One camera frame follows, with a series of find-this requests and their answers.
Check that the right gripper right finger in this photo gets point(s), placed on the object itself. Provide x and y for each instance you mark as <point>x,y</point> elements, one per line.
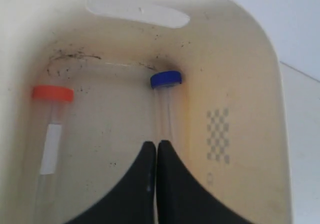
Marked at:
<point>180,197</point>

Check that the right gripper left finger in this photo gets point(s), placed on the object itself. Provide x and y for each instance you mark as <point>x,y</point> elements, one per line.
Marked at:
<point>131,199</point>

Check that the blue-capped clear tube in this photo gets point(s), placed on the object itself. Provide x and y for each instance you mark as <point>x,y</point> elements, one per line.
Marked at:
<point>163,84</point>

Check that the orange-capped clear tube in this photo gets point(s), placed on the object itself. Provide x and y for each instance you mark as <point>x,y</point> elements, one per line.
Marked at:
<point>57,99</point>

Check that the cream plastic bin with sticker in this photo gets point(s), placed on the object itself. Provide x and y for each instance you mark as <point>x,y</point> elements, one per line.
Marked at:
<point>230,129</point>

